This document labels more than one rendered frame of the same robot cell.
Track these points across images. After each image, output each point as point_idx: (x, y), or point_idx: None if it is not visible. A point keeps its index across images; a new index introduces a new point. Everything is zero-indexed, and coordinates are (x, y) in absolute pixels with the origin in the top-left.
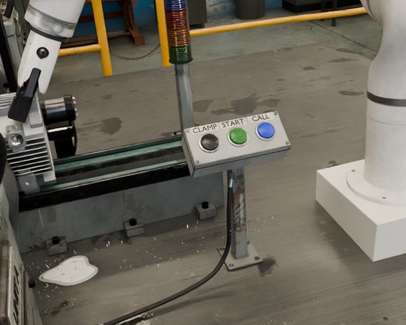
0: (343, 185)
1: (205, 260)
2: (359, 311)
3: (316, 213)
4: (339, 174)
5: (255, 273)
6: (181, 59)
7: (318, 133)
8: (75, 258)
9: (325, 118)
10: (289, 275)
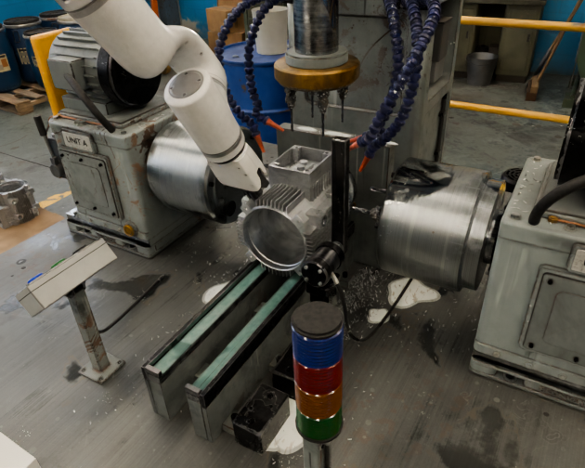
0: None
1: (128, 349)
2: None
3: (42, 461)
4: (2, 463)
5: (80, 361)
6: None
7: None
8: None
9: None
10: (50, 374)
